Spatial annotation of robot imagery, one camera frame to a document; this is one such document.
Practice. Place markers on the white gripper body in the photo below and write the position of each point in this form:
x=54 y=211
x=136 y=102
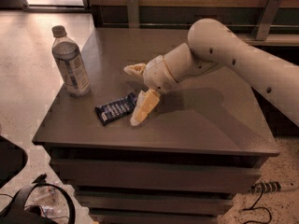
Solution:
x=156 y=73

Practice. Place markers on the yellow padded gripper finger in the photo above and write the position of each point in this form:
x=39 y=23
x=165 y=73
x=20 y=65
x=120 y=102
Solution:
x=146 y=102
x=135 y=69

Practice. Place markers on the blue rxbar blueberry wrapper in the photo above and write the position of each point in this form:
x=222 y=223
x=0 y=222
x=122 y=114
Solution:
x=117 y=109

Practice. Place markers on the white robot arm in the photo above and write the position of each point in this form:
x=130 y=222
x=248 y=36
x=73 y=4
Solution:
x=211 y=45

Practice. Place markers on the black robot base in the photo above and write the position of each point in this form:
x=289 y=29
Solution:
x=12 y=160

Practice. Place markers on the grey drawer cabinet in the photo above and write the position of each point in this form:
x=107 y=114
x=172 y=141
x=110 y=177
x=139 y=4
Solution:
x=204 y=143

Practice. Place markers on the clear plastic water bottle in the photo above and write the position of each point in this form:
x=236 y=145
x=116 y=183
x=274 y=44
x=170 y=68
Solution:
x=67 y=56

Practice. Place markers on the white power strip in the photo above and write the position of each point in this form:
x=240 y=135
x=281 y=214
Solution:
x=273 y=186

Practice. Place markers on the grey metal bracket left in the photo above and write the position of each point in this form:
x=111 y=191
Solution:
x=133 y=13

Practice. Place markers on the grey metal bracket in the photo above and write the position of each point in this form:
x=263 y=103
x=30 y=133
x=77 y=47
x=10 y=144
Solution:
x=133 y=13
x=263 y=26

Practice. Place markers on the grey metal bracket right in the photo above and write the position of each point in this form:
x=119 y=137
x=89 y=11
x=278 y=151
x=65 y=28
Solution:
x=263 y=26

